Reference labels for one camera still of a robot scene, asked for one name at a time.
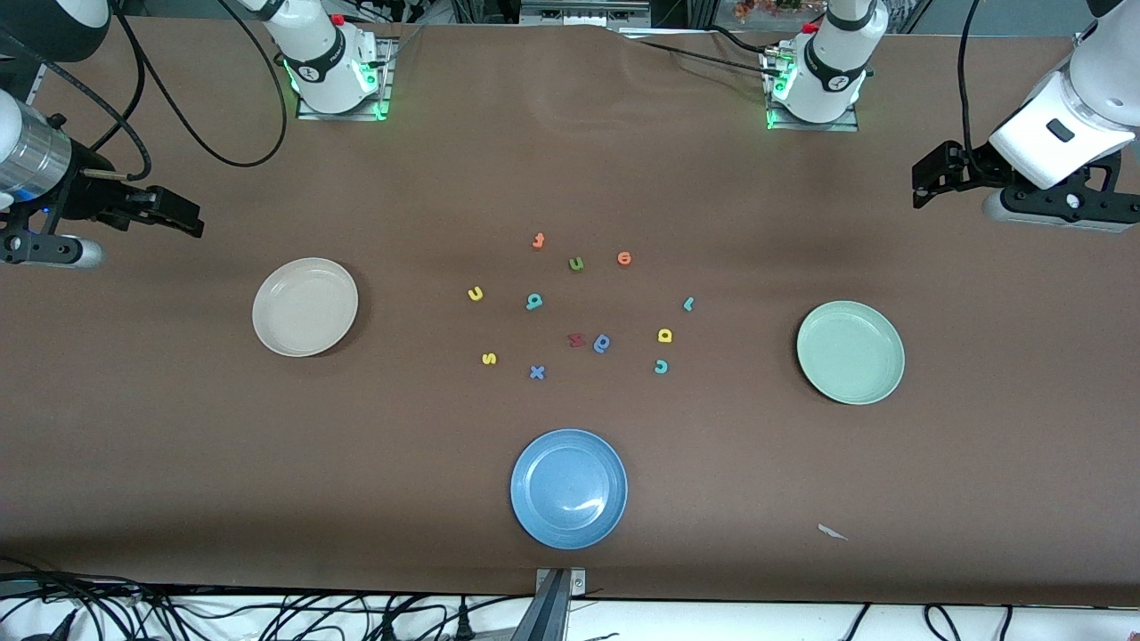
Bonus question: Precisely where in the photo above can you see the beige brown round plate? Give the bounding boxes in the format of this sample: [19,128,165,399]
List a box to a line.
[252,257,359,358]

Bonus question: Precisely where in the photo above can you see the light green round plate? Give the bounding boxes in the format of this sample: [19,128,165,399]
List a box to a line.
[796,300,906,406]

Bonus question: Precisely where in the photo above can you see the brown table cover sheet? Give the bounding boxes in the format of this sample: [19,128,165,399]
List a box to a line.
[0,16,1140,608]

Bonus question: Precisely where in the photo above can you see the orange artificial flowers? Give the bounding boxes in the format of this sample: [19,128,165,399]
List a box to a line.
[735,0,802,22]

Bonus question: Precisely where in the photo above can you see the blue round plate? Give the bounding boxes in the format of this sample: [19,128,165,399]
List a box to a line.
[510,428,629,550]

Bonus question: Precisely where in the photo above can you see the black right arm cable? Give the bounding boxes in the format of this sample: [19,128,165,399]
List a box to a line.
[0,0,290,183]

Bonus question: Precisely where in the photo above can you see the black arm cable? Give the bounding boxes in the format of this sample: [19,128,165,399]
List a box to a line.
[0,0,290,183]
[955,0,985,166]

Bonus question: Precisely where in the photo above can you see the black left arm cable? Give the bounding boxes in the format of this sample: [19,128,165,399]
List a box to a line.
[955,0,985,166]

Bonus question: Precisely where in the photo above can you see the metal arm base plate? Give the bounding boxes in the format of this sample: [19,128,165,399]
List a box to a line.
[762,45,861,133]
[296,37,395,122]

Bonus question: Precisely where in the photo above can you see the black base power cable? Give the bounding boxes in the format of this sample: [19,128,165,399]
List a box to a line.
[637,39,783,79]

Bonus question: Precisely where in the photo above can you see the aluminium frame profile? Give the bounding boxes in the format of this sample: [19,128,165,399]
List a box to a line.
[521,0,651,28]

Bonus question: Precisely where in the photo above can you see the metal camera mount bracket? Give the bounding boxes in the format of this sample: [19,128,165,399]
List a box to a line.
[512,567,587,641]

